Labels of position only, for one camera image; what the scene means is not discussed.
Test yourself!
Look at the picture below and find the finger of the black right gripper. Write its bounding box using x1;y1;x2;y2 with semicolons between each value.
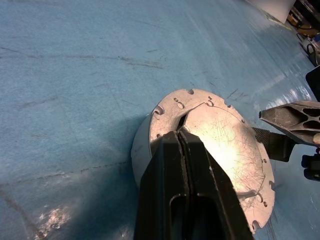
251;126;295;163
258;100;320;145

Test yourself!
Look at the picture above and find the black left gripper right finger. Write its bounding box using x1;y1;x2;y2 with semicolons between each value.
179;129;255;240

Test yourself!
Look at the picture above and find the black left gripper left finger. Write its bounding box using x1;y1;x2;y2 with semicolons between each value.
133;130;194;240

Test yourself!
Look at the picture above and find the silver round motor lid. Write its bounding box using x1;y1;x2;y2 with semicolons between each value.
148;88;276;235

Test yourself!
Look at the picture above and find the white panel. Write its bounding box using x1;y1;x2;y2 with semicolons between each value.
258;0;293;24

